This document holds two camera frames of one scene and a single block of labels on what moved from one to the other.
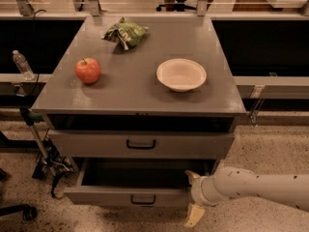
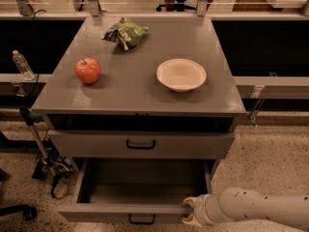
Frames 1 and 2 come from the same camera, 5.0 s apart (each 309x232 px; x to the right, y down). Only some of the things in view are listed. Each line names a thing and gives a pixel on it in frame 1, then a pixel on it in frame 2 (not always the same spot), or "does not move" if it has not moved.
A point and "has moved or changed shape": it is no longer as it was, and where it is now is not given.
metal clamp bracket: x=256 y=94 does not move
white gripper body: x=197 y=189 to x=202 y=209
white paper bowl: x=181 y=74 does not move
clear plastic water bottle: x=23 y=65 does not move
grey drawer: x=134 y=182 has moved or changed shape
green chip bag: x=127 y=34 does not move
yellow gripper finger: x=192 y=175 to x=192 y=201
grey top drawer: x=139 y=145 does not move
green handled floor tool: x=51 y=162 does not move
